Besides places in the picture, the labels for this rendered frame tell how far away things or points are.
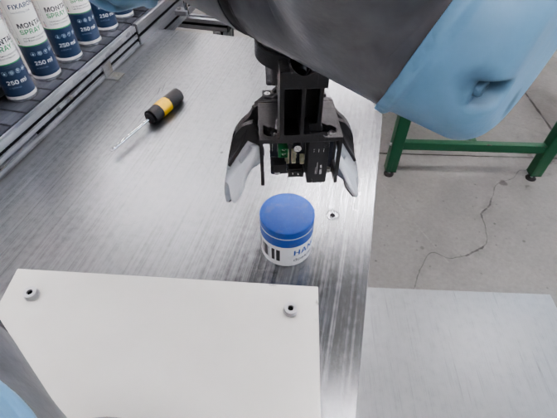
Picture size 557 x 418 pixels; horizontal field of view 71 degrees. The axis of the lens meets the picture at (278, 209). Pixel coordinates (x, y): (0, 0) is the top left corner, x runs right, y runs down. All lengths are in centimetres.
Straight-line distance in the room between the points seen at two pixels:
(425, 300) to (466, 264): 117
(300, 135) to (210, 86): 57
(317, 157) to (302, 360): 17
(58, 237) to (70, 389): 31
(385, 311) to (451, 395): 11
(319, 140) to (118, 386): 25
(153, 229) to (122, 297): 22
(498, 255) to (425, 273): 32
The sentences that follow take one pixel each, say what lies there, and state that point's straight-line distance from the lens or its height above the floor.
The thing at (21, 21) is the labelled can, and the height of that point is 99.
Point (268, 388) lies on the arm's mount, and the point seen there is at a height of 94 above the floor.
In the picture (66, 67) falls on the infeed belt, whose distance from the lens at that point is 93.
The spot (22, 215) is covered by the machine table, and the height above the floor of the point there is 83.
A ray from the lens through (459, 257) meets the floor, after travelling 171.
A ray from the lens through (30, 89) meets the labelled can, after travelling 85.
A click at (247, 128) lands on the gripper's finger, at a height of 103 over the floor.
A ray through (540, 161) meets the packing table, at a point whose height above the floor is 13.
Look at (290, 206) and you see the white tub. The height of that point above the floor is 90.
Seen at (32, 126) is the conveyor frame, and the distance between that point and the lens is 82.
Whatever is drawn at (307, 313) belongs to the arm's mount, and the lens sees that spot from 36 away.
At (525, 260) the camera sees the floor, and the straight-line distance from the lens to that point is 182.
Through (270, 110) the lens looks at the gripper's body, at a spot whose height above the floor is 107.
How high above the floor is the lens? 126
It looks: 47 degrees down
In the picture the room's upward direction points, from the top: straight up
